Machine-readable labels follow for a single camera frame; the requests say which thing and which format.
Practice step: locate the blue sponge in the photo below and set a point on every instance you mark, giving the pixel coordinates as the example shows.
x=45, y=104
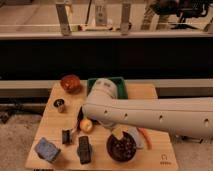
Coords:
x=46, y=150

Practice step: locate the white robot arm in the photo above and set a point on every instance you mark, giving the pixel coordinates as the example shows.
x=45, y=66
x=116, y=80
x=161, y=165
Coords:
x=191, y=117

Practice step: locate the green plastic tray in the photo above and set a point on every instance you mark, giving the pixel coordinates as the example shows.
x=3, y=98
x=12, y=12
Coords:
x=118, y=81

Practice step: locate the red-brown bowl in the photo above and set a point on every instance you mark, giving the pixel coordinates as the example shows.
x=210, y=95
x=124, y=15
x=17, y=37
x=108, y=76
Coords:
x=70, y=83

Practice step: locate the yellow onion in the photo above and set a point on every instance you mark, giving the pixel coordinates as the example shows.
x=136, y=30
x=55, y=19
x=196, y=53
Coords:
x=86, y=125

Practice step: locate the small dark cup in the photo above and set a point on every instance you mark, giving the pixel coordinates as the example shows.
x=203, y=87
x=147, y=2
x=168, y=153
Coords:
x=59, y=104

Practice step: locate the grey spatula blade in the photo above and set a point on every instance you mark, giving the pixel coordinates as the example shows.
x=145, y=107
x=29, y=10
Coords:
x=136, y=136

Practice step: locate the black metal clip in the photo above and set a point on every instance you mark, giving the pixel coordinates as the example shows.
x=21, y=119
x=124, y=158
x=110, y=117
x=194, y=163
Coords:
x=66, y=137

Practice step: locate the dark purple bowl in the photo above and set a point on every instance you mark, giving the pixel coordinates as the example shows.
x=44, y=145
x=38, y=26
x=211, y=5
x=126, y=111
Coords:
x=121, y=150

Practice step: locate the dark rectangular block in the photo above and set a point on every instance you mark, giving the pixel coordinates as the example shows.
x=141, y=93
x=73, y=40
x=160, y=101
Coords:
x=84, y=150

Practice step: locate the orange carrot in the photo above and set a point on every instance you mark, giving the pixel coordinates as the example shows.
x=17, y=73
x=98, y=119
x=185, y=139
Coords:
x=146, y=137

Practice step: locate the wooden table board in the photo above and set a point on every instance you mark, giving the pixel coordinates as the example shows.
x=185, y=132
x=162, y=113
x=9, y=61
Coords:
x=160, y=158

